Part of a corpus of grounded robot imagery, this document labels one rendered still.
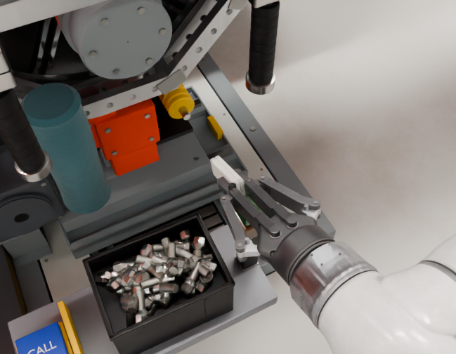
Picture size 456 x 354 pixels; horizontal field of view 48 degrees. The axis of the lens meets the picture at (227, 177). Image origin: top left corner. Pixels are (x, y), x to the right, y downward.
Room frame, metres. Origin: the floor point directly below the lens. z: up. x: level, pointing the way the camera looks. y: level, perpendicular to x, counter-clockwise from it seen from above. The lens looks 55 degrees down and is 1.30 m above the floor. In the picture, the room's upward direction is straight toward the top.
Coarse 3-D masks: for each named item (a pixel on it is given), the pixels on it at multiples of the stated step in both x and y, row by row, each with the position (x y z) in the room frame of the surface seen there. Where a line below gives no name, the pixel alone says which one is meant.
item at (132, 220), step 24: (192, 96) 1.11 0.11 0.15; (192, 120) 1.01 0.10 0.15; (216, 144) 0.92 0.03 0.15; (240, 168) 0.84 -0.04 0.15; (168, 192) 0.75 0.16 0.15; (192, 192) 0.74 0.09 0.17; (216, 192) 0.77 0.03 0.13; (120, 216) 0.68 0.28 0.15; (144, 216) 0.67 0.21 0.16; (168, 216) 0.70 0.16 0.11; (72, 240) 0.61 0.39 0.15; (96, 240) 0.61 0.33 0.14
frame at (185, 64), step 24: (216, 0) 0.80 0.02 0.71; (240, 0) 0.77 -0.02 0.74; (192, 24) 0.77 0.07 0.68; (216, 24) 0.75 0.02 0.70; (168, 48) 0.75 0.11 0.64; (192, 48) 0.73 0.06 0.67; (144, 72) 0.73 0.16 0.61; (168, 72) 0.71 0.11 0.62; (24, 96) 0.60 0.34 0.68; (96, 96) 0.65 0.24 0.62; (120, 96) 0.66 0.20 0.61; (144, 96) 0.68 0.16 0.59
